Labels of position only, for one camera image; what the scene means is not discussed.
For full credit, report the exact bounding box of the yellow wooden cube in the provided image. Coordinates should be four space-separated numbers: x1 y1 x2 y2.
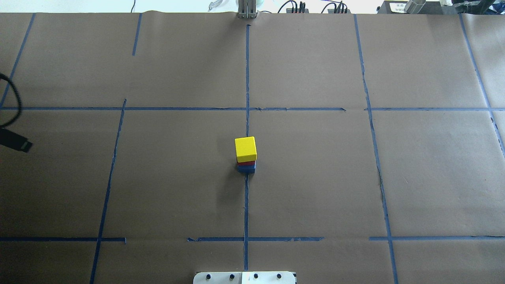
234 136 258 163

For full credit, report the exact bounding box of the blue wooden cube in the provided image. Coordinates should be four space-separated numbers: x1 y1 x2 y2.
237 164 256 173

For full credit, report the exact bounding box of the red wooden cube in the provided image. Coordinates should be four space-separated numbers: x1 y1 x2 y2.
237 160 256 166

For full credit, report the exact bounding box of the power strip with plugs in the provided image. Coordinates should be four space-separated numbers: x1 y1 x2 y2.
282 0 309 14

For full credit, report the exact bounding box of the black box under cup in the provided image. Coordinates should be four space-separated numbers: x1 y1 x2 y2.
377 0 458 15

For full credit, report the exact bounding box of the metal cup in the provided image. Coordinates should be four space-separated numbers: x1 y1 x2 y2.
404 0 426 15

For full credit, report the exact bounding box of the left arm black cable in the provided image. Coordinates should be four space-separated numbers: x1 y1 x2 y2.
0 73 22 129

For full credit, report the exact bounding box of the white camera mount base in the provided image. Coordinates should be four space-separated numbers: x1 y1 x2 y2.
193 271 297 284

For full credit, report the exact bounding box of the aluminium frame post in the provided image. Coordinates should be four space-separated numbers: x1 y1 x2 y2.
237 0 258 19

